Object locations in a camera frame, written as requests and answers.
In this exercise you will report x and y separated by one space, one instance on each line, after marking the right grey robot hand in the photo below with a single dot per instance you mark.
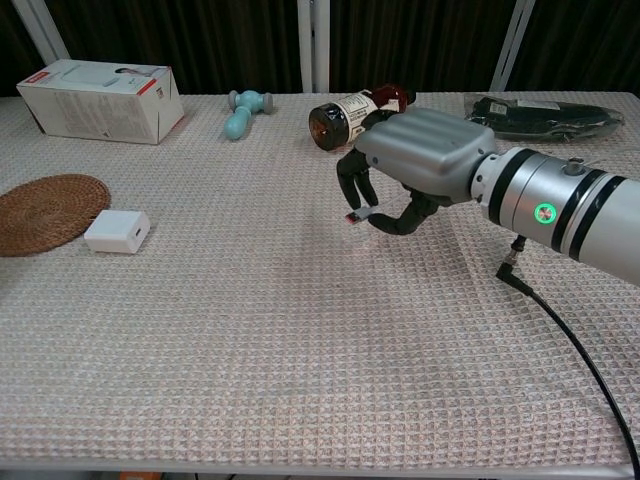
425 145

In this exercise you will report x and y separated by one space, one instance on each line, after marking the white charger adapter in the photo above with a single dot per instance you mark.
115 232

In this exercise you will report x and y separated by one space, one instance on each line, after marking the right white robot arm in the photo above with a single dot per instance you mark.
590 215

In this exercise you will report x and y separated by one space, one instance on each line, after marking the brown glass bottle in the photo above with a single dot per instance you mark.
335 125

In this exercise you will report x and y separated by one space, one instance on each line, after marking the black curtain panel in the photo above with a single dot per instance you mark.
410 40
585 40
10 50
200 40

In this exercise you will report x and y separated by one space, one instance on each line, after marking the black item in plastic bag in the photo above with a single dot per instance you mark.
540 117

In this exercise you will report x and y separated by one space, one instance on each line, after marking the light blue massage hammer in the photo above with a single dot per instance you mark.
240 120

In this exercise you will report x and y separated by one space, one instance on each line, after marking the beige waffle table cloth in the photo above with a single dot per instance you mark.
250 325

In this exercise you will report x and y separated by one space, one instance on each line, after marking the white cardboard product box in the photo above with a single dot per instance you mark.
95 107

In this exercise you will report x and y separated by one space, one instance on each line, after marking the round woven rattan coaster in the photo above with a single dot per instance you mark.
45 212

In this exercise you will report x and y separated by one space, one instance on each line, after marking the white frame post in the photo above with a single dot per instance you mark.
42 27
313 45
512 45

